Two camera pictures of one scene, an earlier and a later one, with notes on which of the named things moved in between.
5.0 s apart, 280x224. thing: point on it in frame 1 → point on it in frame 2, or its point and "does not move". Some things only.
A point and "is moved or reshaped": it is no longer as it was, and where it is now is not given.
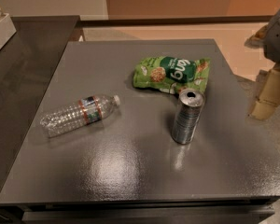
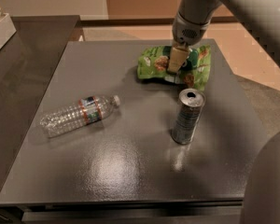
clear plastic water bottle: x=79 y=114 does not move
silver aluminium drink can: x=188 y=113 does not move
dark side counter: x=20 y=77 does not move
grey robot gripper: x=278 y=39 → x=188 y=33
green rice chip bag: x=171 y=75 is moved or reshaped
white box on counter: x=1 y=33 does not move
